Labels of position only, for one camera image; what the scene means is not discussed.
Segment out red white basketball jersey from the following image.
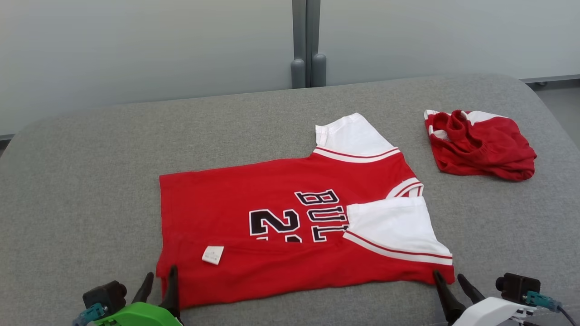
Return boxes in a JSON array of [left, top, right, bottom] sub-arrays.
[[155, 112, 455, 310]]

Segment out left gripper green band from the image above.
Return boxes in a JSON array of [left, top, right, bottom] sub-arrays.
[[92, 266, 184, 326]]

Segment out grey partition base frame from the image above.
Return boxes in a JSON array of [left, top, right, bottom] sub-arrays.
[[520, 74, 580, 88]]

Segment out grey partition post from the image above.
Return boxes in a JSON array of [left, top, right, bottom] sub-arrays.
[[290, 0, 328, 89]]

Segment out red shorts white stripes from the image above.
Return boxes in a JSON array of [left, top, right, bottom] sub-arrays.
[[424, 109, 538, 182]]

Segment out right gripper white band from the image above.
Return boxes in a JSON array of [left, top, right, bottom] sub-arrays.
[[433, 270, 537, 326]]

